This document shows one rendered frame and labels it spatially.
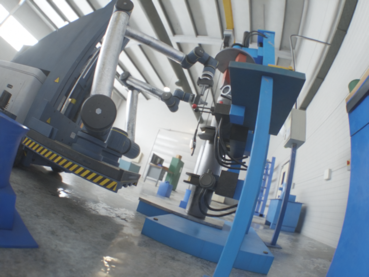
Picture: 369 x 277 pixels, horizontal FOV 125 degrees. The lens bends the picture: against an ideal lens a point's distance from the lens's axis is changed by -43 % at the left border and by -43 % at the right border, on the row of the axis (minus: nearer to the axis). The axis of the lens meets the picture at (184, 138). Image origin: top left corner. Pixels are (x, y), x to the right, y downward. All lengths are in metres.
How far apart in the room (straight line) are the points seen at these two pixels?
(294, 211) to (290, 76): 3.14
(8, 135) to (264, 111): 0.97
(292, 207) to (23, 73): 4.50
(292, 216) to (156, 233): 3.04
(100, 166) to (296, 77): 1.15
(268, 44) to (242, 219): 2.34
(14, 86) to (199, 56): 1.74
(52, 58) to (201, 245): 1.96
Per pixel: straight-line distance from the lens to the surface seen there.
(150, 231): 1.14
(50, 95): 1.58
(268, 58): 2.39
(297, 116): 2.15
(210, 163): 1.65
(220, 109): 1.21
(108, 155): 1.66
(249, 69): 0.91
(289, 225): 3.75
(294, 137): 2.02
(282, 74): 0.91
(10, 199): 0.66
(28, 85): 1.74
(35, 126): 1.34
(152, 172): 7.79
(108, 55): 1.10
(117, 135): 1.68
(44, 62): 1.89
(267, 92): 0.85
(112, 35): 1.19
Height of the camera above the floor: 0.39
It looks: 16 degrees up
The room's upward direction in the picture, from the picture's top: 18 degrees clockwise
